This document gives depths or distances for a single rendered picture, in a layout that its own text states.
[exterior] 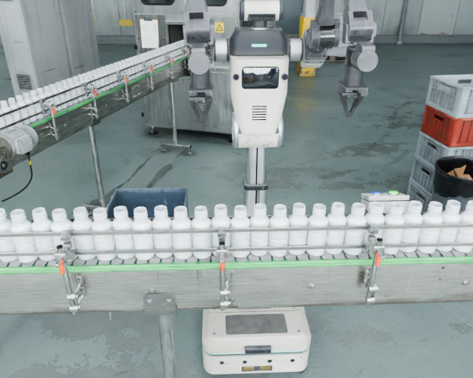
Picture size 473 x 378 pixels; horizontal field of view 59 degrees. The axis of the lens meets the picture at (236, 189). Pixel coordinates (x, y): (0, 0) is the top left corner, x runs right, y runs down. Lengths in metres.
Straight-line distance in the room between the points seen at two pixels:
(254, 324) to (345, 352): 0.56
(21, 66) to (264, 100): 5.74
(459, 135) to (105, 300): 2.77
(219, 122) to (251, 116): 3.27
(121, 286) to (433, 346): 1.80
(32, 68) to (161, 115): 2.47
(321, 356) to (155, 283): 1.29
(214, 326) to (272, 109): 1.08
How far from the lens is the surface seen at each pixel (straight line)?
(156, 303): 1.39
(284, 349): 2.13
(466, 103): 3.40
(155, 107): 5.25
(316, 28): 1.63
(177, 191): 1.86
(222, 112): 4.94
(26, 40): 6.98
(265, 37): 1.75
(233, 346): 2.09
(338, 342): 2.49
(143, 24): 5.10
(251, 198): 1.92
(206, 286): 1.34
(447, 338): 2.71
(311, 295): 1.41
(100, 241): 1.31
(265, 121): 1.74
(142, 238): 1.28
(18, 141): 2.46
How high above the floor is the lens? 1.78
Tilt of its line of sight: 27 degrees down
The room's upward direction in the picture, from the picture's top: straight up
